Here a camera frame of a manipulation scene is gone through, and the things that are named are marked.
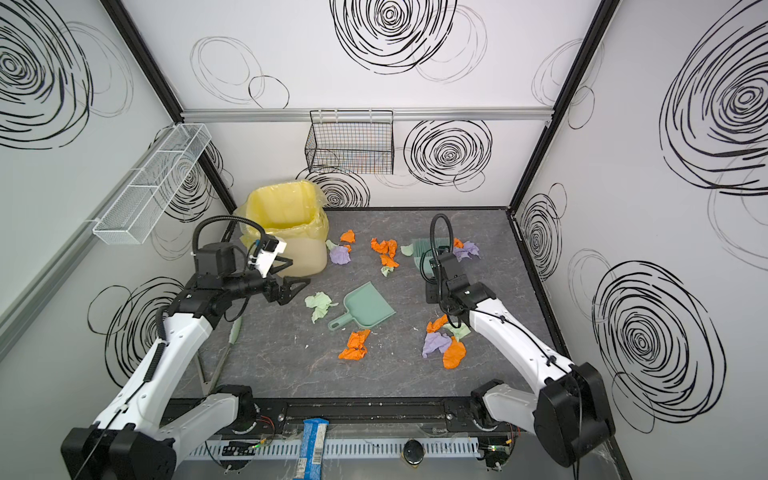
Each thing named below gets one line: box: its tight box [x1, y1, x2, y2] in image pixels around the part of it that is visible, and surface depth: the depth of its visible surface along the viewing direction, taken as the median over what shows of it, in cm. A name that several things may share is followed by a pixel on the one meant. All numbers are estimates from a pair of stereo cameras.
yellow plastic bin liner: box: [237, 181, 330, 248], surface depth 94 cm
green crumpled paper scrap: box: [304, 291, 339, 324], surface depth 95 cm
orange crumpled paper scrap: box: [340, 229, 356, 244], surface depth 114 cm
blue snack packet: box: [294, 418, 330, 480], surface depth 70 cm
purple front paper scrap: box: [422, 332, 452, 358], surface depth 86 cm
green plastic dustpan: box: [328, 281, 396, 331], surface depth 95 cm
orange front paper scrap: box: [338, 330, 371, 361], surface depth 86 cm
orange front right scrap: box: [442, 336, 467, 369], surface depth 86 cm
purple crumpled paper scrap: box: [330, 246, 351, 265], surface depth 107 cm
